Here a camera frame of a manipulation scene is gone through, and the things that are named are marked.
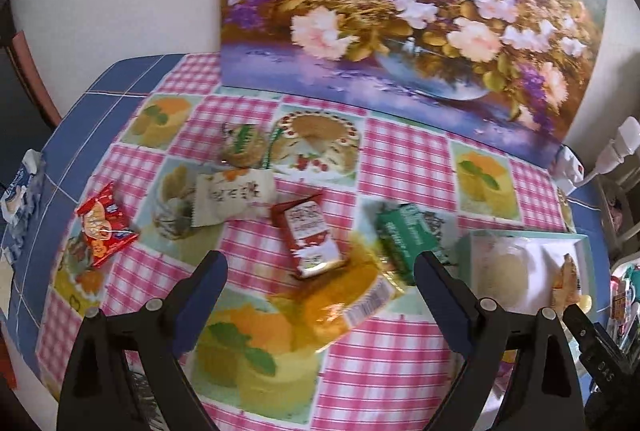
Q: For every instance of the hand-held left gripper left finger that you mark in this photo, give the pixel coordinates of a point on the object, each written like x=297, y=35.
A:
x=200, y=301

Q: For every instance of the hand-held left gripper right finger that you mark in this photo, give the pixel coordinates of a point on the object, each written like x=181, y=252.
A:
x=445, y=306

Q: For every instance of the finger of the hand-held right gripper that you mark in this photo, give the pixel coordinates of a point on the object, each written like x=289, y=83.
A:
x=580, y=323

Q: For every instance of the cream orange snack packet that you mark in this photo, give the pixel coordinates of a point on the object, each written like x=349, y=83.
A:
x=567, y=278

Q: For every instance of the white bun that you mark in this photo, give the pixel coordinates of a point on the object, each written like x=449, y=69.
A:
x=507, y=271

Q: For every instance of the white snack packet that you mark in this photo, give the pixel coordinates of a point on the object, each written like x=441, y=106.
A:
x=230, y=196

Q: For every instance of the yellow bread packet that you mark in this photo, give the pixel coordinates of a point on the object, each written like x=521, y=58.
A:
x=330, y=306

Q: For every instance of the red heart print snack packet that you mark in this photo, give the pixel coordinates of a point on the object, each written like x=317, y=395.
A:
x=105, y=226

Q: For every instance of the dark red biscuit packet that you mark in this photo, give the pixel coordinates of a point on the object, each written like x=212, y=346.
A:
x=310, y=236

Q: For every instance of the clear cookie packet green print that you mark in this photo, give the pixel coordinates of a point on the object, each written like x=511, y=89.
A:
x=245, y=143

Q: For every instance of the colourful packaging pile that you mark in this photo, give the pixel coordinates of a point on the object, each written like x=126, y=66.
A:
x=625, y=296

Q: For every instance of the dark green snack packet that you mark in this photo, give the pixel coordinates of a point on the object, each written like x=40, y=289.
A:
x=405, y=236

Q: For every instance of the pink checked printed tablecloth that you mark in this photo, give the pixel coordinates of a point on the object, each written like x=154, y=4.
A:
x=410, y=151

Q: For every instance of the white power strip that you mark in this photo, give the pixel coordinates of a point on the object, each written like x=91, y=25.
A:
x=567, y=163

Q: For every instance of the white plug adapter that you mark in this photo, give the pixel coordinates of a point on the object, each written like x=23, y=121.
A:
x=617, y=146

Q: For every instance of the blue white tissue pack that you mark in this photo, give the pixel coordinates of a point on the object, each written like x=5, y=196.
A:
x=22, y=186

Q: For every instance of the red brown board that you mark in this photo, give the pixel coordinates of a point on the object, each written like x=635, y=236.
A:
x=35, y=81

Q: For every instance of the flower painting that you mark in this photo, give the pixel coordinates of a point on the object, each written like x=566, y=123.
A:
x=400, y=11

